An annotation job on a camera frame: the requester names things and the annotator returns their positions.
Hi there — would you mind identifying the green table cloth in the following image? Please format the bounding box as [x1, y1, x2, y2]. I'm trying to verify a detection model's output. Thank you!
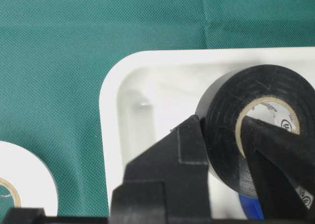
[0, 0, 315, 217]

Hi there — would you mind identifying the white tape roll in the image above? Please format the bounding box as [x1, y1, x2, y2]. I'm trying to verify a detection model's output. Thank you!
[0, 141, 59, 216]

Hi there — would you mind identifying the black tape roll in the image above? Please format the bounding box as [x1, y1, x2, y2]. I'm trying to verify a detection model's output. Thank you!
[196, 64, 315, 199]

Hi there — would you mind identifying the white plastic case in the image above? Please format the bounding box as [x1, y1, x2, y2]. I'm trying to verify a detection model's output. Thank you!
[99, 47, 315, 221]

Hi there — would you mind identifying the blue tape roll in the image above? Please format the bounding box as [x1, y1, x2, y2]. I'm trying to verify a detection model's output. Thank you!
[239, 194, 264, 220]

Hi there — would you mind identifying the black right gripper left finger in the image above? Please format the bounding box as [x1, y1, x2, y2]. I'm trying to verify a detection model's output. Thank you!
[109, 115, 212, 224]

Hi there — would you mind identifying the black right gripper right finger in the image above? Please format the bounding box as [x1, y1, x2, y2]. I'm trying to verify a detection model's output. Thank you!
[242, 116, 315, 224]

